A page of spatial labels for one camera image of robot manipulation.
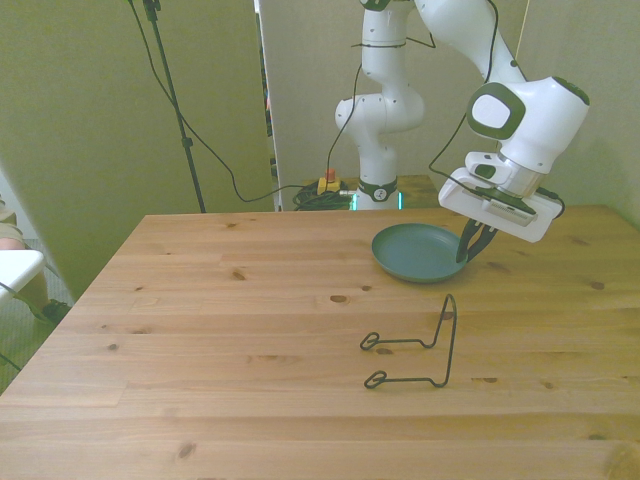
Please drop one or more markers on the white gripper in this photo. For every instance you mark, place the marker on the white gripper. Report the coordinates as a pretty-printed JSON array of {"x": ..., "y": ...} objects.
[{"x": 457, "y": 199}]

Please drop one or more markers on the blue round plastic plate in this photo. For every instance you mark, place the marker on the blue round plastic plate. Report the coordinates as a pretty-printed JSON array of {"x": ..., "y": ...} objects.
[{"x": 415, "y": 252}]

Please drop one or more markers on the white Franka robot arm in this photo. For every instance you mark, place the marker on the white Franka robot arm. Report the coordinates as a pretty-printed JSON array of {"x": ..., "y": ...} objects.
[{"x": 390, "y": 110}]

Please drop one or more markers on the yellow emergency stop box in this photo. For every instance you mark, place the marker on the yellow emergency stop box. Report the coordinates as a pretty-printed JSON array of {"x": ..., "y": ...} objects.
[{"x": 330, "y": 186}]

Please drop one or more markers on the white partition board edge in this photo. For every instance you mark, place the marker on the white partition board edge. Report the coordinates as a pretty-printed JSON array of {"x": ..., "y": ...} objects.
[{"x": 265, "y": 75}]

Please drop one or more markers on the black tripod stand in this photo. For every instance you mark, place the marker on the black tripod stand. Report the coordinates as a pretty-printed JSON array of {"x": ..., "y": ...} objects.
[{"x": 186, "y": 142}]

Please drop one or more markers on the dark sneaker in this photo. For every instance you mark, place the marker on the dark sneaker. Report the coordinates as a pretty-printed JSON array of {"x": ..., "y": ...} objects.
[{"x": 56, "y": 311}]

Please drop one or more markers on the white side table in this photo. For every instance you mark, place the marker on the white side table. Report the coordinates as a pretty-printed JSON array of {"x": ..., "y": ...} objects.
[{"x": 17, "y": 267}]

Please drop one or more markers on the person's leg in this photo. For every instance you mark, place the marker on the person's leg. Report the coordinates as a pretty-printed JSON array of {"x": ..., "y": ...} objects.
[{"x": 10, "y": 243}]

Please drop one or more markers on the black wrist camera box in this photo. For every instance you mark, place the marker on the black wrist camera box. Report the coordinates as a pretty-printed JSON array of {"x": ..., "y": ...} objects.
[{"x": 500, "y": 205}]

